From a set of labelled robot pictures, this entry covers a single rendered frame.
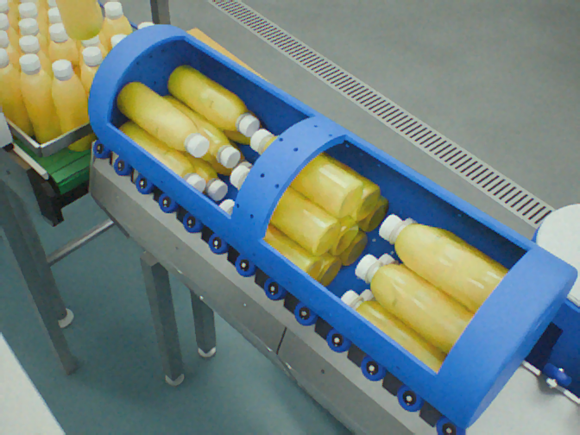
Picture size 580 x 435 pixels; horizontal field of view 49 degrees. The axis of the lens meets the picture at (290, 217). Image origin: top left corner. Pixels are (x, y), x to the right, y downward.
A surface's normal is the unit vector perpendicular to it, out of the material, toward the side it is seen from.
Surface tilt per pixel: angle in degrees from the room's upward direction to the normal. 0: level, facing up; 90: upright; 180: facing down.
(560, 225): 0
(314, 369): 70
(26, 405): 4
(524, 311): 20
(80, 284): 0
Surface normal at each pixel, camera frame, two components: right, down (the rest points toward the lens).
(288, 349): -0.63, 0.25
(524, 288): -0.07, -0.58
